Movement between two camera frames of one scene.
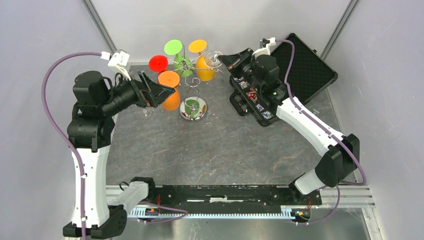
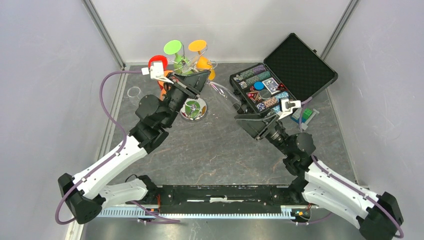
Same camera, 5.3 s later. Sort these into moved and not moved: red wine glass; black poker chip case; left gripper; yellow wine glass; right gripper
Moved: left gripper; right gripper
Not moved: black poker chip case; yellow wine glass; red wine glass
